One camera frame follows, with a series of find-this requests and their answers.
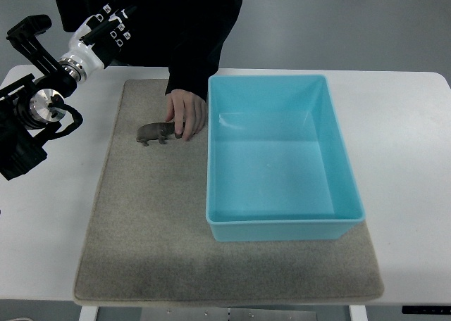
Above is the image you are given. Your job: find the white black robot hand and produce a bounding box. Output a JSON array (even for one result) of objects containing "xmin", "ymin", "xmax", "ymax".
[{"xmin": 59, "ymin": 3, "xmax": 137, "ymax": 83}]

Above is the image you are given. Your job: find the person's bare hand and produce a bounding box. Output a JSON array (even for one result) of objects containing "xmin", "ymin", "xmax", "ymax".
[{"xmin": 165, "ymin": 89, "xmax": 207, "ymax": 141}]

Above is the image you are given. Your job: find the brown hippo toy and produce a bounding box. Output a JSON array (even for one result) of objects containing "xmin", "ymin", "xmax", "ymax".
[{"xmin": 136, "ymin": 122, "xmax": 182, "ymax": 146}]

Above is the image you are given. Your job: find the person's black sleeve forearm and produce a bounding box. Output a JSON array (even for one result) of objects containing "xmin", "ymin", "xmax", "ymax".
[{"xmin": 118, "ymin": 0, "xmax": 242, "ymax": 99}]

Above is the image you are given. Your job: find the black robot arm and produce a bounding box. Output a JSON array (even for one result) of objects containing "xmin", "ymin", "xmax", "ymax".
[{"xmin": 1, "ymin": 15, "xmax": 83, "ymax": 180}]

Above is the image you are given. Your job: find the blue plastic box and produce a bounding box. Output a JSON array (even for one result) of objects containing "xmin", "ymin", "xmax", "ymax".
[{"xmin": 206, "ymin": 75, "xmax": 365, "ymax": 241}]

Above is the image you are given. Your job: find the grey felt mat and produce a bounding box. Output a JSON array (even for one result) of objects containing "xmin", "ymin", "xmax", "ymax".
[{"xmin": 73, "ymin": 80, "xmax": 384, "ymax": 306}]

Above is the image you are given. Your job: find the black table control panel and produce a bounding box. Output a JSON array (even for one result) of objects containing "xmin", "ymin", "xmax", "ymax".
[{"xmin": 402, "ymin": 306, "xmax": 451, "ymax": 315}]

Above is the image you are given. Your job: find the metal table frame plate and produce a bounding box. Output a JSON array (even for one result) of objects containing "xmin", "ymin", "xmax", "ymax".
[{"xmin": 78, "ymin": 305, "xmax": 369, "ymax": 320}]

